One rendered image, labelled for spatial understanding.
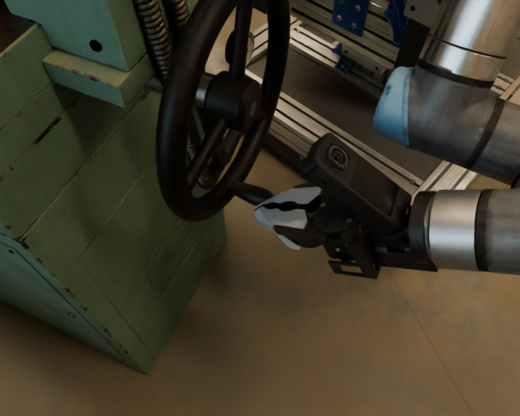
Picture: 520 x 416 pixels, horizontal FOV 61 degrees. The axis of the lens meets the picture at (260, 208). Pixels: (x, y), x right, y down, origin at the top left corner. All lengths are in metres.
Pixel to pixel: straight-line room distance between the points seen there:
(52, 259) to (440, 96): 0.51
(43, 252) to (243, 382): 0.70
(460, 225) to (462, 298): 0.96
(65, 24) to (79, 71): 0.04
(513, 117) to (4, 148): 0.50
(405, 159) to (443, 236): 0.89
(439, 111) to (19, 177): 0.44
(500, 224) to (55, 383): 1.11
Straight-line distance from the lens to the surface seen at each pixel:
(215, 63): 0.87
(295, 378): 1.20
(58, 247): 0.65
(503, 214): 0.41
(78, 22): 0.48
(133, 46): 0.47
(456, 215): 0.42
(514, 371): 1.36
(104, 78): 0.48
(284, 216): 0.50
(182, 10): 0.51
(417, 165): 1.29
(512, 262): 0.42
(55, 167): 0.59
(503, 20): 0.46
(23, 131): 0.53
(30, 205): 0.58
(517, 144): 0.48
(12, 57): 0.50
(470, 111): 0.47
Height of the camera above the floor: 1.17
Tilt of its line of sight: 57 degrees down
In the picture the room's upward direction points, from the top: straight up
